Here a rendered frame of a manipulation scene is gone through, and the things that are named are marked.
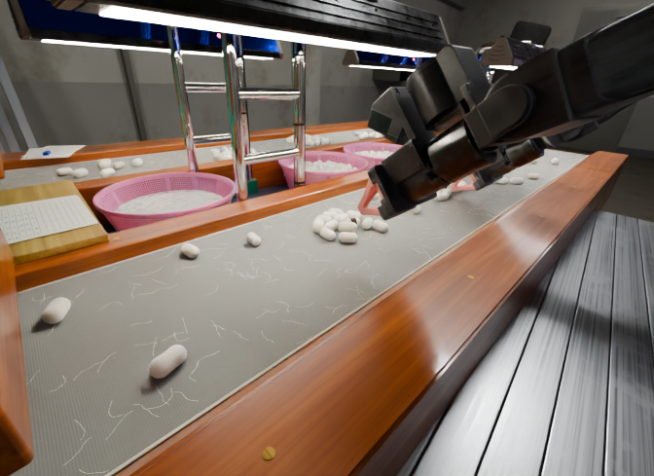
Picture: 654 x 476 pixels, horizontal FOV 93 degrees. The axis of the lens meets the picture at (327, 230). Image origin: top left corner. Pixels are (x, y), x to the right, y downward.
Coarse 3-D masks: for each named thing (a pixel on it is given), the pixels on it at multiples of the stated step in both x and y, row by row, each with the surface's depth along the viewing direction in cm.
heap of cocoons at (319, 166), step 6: (306, 162) 101; (318, 162) 102; (330, 162) 102; (306, 168) 94; (312, 168) 95; (318, 168) 98; (324, 168) 99; (330, 168) 94; (336, 168) 95; (342, 168) 95; (348, 168) 97; (354, 168) 95; (306, 180) 85; (318, 180) 84
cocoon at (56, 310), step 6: (54, 300) 34; (60, 300) 35; (66, 300) 35; (48, 306) 34; (54, 306) 34; (60, 306) 34; (66, 306) 35; (48, 312) 33; (54, 312) 33; (60, 312) 34; (66, 312) 35; (42, 318) 33; (48, 318) 33; (54, 318) 33; (60, 318) 34
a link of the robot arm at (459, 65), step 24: (456, 48) 31; (432, 72) 33; (456, 72) 31; (480, 72) 32; (432, 96) 33; (456, 96) 32; (480, 96) 30; (504, 96) 25; (528, 96) 24; (432, 120) 34; (480, 120) 28; (504, 120) 26; (480, 144) 29; (504, 144) 31
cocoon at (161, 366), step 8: (168, 352) 29; (176, 352) 29; (184, 352) 29; (152, 360) 28; (160, 360) 28; (168, 360) 28; (176, 360) 29; (184, 360) 29; (152, 368) 27; (160, 368) 27; (168, 368) 28; (152, 376) 28; (160, 376) 28
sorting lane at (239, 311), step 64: (512, 192) 81; (256, 256) 48; (320, 256) 49; (384, 256) 49; (64, 320) 34; (128, 320) 35; (192, 320) 35; (256, 320) 35; (320, 320) 36; (64, 384) 27; (128, 384) 28; (192, 384) 28; (64, 448) 23; (128, 448) 23
